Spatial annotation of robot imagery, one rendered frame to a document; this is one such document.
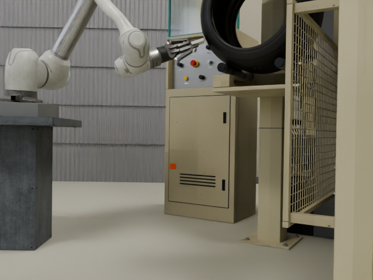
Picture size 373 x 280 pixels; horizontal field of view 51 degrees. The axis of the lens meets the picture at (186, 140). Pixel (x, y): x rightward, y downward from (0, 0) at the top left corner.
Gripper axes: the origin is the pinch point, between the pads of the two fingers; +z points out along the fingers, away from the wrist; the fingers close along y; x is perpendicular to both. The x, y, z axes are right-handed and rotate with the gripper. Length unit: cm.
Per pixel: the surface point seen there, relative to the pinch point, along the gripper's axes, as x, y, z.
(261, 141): -34, 50, 21
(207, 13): 6.1, -9.6, 9.1
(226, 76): 0.7, 21.9, 4.9
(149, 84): -258, -103, 30
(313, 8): 70, 38, 9
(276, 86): 12.6, 38.8, 18.1
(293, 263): -18, 111, 0
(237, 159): -82, 47, 21
